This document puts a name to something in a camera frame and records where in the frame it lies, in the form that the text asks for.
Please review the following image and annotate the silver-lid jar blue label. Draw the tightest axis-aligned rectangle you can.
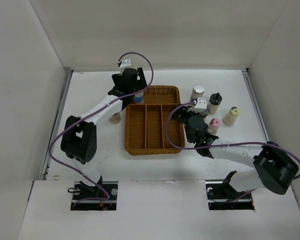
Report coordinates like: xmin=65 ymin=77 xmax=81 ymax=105
xmin=133 ymin=91 xmax=145 ymax=104
xmin=190 ymin=84 xmax=205 ymax=101

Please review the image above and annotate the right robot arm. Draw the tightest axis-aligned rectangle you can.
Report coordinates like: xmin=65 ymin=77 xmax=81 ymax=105
xmin=172 ymin=107 xmax=299 ymax=198

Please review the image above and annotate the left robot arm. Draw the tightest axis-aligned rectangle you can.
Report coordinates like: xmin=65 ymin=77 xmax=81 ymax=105
xmin=60 ymin=67 xmax=147 ymax=165

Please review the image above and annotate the pink-cap bottle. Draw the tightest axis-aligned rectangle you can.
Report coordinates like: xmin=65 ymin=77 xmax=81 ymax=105
xmin=208 ymin=118 xmax=221 ymax=136

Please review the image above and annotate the dark-lid spice grinder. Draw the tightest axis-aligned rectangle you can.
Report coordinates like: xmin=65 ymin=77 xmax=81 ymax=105
xmin=200 ymin=108 xmax=210 ymax=118

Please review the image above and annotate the black-cap bottle right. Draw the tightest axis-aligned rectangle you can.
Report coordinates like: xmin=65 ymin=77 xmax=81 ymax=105
xmin=207 ymin=92 xmax=223 ymax=115

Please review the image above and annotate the black-cap bottle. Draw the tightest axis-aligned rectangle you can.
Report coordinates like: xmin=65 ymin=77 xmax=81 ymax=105
xmin=207 ymin=92 xmax=223 ymax=115
xmin=109 ymin=112 xmax=122 ymax=125

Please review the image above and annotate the yellow-cap bottle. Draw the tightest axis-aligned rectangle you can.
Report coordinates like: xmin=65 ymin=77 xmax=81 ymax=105
xmin=222 ymin=106 xmax=241 ymax=126

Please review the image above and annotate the brown wicker divided tray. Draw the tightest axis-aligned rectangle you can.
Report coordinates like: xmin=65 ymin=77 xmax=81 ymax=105
xmin=124 ymin=85 xmax=181 ymax=156

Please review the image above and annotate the black-cap bottle left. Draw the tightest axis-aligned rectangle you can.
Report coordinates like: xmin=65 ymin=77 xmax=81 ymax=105
xmin=109 ymin=112 xmax=122 ymax=125

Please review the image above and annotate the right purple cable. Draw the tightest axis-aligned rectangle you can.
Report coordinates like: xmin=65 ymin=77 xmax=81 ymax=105
xmin=164 ymin=100 xmax=300 ymax=179

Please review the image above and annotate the purple cable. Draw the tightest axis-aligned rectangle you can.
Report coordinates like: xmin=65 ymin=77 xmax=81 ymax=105
xmin=48 ymin=51 xmax=154 ymax=211
xmin=164 ymin=100 xmax=300 ymax=179

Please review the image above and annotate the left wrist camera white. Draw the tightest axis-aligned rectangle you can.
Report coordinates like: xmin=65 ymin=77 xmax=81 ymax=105
xmin=118 ymin=58 xmax=133 ymax=70

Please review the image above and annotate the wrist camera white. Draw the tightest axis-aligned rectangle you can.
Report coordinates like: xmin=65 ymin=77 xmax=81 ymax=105
xmin=118 ymin=58 xmax=133 ymax=70
xmin=190 ymin=97 xmax=208 ymax=113

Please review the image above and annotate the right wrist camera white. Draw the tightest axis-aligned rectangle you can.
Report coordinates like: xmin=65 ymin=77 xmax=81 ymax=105
xmin=190 ymin=97 xmax=208 ymax=113

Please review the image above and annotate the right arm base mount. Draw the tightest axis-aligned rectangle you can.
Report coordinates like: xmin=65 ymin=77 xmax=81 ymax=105
xmin=205 ymin=181 xmax=255 ymax=211

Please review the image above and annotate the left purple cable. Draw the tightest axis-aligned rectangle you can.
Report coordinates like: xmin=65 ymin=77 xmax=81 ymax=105
xmin=48 ymin=51 xmax=154 ymax=211

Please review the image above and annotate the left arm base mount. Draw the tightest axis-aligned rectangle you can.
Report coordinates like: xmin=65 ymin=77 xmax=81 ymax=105
xmin=67 ymin=181 xmax=119 ymax=211

